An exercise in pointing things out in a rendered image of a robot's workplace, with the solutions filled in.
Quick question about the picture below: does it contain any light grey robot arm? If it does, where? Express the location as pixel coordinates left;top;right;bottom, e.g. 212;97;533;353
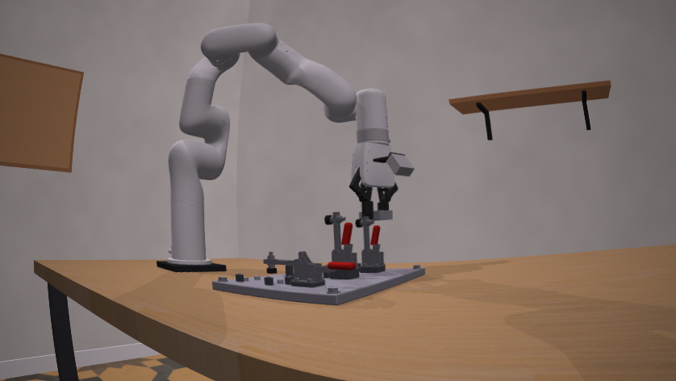
167;23;390;265

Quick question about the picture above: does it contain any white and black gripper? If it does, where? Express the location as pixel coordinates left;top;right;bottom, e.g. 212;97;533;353
349;140;398;220

